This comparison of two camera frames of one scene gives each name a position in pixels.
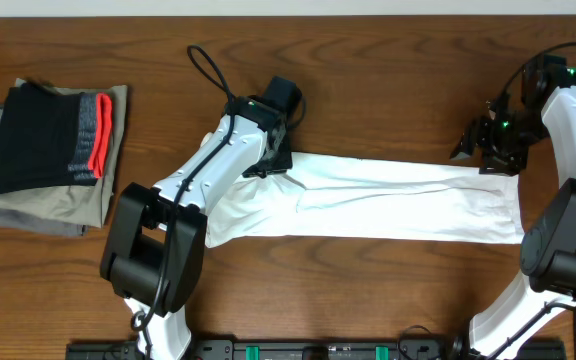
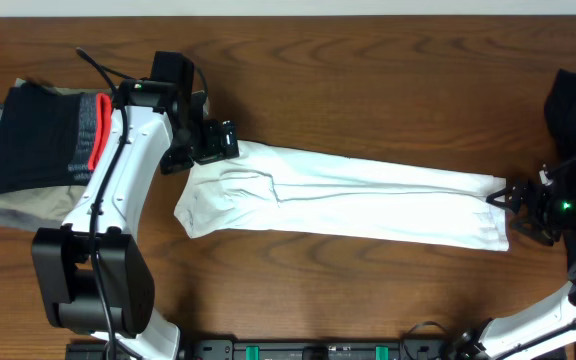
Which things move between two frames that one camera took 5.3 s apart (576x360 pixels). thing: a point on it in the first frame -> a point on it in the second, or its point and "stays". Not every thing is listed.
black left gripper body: (283, 162) -> (203, 145)
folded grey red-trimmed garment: (95, 129) stays
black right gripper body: (505, 145) -> (550, 212)
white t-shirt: (331, 197) stays
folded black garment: (34, 140) stays
